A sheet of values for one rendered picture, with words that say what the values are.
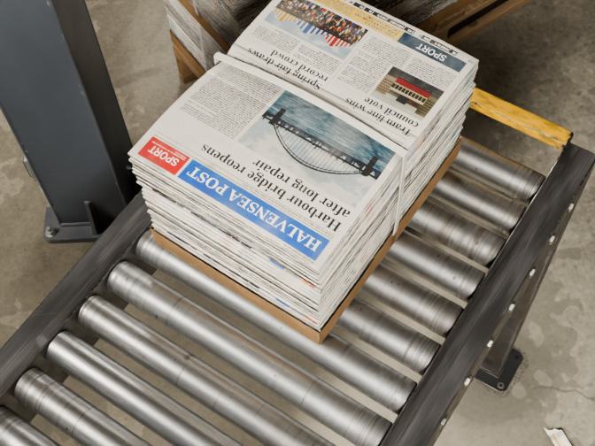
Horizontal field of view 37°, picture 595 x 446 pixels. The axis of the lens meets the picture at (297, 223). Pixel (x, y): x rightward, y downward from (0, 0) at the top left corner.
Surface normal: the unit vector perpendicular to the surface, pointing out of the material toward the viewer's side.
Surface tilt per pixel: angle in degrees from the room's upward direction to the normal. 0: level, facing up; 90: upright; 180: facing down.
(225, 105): 5
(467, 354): 0
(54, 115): 90
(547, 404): 0
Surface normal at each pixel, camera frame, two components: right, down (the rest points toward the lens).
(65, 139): 0.04, 0.86
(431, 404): -0.04, -0.51
